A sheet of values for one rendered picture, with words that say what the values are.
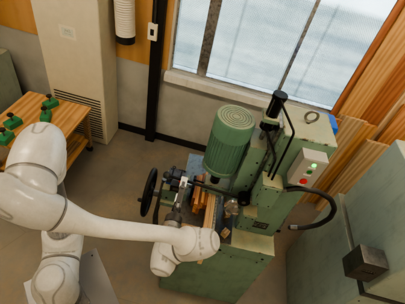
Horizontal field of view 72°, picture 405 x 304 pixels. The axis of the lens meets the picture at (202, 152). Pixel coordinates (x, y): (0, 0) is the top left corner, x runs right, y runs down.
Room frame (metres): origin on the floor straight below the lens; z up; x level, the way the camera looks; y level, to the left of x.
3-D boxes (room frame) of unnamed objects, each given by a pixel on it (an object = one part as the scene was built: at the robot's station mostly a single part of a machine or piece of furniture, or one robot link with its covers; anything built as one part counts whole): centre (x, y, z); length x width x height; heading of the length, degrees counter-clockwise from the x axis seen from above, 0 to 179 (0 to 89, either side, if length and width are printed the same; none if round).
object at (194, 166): (0.97, 0.01, 0.87); 0.61 x 0.30 x 0.06; 3
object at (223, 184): (0.98, -0.12, 0.99); 0.14 x 0.07 x 0.09; 93
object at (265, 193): (0.84, -0.32, 1.22); 0.09 x 0.08 x 0.15; 93
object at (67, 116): (1.55, 1.34, 0.32); 0.66 x 0.57 x 0.64; 0
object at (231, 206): (0.86, -0.24, 1.02); 0.12 x 0.03 x 0.12; 93
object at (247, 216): (0.83, -0.29, 1.02); 0.09 x 0.07 x 0.12; 3
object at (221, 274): (0.99, -0.22, 0.35); 0.58 x 0.45 x 0.71; 93
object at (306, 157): (0.85, -0.43, 1.40); 0.10 x 0.06 x 0.16; 93
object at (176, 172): (0.96, 0.09, 0.99); 0.13 x 0.11 x 0.06; 3
